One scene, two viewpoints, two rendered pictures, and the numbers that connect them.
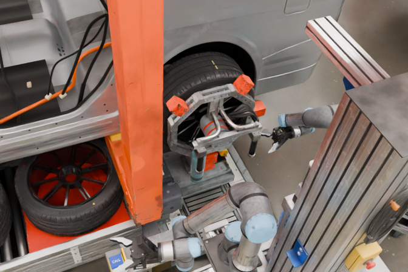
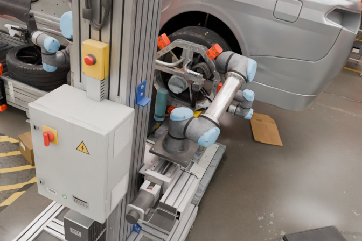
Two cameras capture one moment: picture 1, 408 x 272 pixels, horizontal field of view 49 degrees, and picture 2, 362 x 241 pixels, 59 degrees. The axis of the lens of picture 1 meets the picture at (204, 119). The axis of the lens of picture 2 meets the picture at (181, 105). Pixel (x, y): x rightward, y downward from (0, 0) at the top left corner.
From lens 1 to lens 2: 1.93 m
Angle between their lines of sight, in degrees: 39
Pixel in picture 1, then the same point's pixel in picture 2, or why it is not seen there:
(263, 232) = (67, 21)
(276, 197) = (219, 199)
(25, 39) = not seen: hidden behind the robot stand
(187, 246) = (46, 37)
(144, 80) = not seen: outside the picture
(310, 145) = (288, 197)
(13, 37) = not seen: hidden behind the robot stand
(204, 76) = (191, 32)
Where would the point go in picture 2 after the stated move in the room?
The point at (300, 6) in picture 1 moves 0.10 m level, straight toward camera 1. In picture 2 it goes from (289, 15) to (278, 15)
